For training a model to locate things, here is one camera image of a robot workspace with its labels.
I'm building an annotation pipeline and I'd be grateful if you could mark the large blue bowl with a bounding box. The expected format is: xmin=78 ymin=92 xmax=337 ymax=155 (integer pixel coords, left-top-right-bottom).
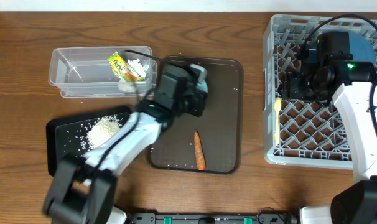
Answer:
xmin=349 ymin=32 xmax=376 ymax=64

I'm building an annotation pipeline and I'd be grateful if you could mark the pale yellow spoon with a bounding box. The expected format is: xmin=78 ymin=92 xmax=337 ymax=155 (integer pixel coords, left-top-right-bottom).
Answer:
xmin=274 ymin=97 xmax=282 ymax=146

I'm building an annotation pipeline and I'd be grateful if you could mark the orange carrot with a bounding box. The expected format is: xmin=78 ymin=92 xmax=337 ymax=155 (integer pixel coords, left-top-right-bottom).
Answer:
xmin=194 ymin=130 xmax=206 ymax=171

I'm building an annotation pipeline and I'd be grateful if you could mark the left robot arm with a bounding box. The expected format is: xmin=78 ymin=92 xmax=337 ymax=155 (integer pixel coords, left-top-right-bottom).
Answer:
xmin=42 ymin=63 xmax=208 ymax=224

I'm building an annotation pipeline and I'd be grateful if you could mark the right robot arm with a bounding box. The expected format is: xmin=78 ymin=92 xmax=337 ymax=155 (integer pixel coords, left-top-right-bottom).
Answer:
xmin=278 ymin=31 xmax=377 ymax=223

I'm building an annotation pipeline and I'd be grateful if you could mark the grey dishwasher rack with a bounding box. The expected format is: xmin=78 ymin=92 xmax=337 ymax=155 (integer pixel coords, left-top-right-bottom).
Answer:
xmin=263 ymin=14 xmax=377 ymax=170

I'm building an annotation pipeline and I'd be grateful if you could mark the crumpled white tissue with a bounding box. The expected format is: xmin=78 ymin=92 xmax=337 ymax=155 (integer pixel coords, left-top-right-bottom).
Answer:
xmin=118 ymin=59 xmax=151 ymax=94

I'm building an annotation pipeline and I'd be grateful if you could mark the dark brown serving tray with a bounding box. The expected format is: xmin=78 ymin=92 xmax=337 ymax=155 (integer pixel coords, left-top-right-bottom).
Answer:
xmin=147 ymin=56 xmax=243 ymax=175

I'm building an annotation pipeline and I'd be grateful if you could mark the green snack wrapper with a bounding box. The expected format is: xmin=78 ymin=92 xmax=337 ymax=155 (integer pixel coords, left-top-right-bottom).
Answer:
xmin=108 ymin=52 xmax=138 ymax=82

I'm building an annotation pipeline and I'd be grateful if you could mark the pile of white rice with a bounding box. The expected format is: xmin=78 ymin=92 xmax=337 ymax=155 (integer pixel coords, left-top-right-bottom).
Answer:
xmin=80 ymin=115 xmax=123 ymax=152

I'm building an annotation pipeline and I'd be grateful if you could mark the clear plastic bin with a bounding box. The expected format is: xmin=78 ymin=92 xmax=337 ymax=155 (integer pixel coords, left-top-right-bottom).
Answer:
xmin=49 ymin=46 xmax=157 ymax=98

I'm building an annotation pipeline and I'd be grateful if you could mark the black bin lid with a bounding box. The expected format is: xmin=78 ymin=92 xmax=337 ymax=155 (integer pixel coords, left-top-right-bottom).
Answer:
xmin=46 ymin=106 xmax=131 ymax=176

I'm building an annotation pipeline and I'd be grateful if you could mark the black rail at table edge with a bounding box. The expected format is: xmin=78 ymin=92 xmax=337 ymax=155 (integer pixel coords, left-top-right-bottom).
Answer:
xmin=111 ymin=207 xmax=300 ymax=224

